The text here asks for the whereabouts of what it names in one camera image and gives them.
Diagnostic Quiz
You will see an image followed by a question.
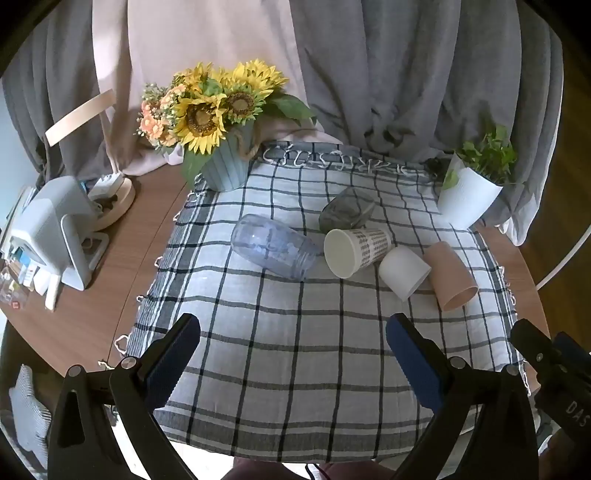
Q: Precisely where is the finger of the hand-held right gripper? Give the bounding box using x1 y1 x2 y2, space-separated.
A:
510 318 571 384

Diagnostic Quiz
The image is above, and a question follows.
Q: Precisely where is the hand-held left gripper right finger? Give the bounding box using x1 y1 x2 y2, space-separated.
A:
386 313 540 480

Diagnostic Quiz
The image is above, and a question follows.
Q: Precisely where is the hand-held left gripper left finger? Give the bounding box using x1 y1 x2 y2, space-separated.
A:
47 313 201 480

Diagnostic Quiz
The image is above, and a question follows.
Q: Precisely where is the white patterned paper cup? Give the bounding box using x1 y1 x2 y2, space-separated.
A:
323 226 394 279

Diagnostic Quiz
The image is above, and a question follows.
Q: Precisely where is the clear blue plastic cup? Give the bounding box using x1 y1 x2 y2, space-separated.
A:
231 213 321 281

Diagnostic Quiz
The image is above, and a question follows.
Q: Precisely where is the plain white cup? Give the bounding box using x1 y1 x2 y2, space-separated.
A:
379 245 431 302

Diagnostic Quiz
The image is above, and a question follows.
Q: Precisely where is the pink cup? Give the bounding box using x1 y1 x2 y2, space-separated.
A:
423 240 478 311

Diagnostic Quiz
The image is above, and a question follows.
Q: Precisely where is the dark grey cup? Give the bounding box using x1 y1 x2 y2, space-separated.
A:
318 186 377 234

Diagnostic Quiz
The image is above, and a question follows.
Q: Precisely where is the checkered tablecloth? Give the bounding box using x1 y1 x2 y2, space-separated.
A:
113 141 532 463

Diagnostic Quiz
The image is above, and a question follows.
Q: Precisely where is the grey star cushion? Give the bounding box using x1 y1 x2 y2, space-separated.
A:
8 364 51 453

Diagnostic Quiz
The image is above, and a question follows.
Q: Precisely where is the white plant pot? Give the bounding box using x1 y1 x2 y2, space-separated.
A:
437 153 504 230

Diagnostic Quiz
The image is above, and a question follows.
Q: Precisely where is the white tabletop device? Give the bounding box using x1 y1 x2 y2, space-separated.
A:
0 175 110 291

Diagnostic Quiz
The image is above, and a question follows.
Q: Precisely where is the round white wooden object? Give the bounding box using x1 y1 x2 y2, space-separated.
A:
85 173 137 230

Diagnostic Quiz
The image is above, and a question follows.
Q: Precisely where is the green potted plant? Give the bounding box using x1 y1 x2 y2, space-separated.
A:
442 122 518 190

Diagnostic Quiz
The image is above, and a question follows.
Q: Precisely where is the blue ribbed flower pot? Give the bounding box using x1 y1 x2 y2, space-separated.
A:
202 122 260 193

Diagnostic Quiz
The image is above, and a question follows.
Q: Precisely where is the sunflower bouquet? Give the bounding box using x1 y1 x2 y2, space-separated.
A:
135 59 318 185

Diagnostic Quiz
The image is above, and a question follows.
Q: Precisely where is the grey curtain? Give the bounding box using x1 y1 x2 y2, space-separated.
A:
0 0 565 245

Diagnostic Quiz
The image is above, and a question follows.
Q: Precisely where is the pink curtain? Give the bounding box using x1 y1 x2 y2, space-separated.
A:
90 0 342 178

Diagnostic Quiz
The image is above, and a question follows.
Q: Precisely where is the white cable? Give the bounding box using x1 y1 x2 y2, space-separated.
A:
536 212 591 292

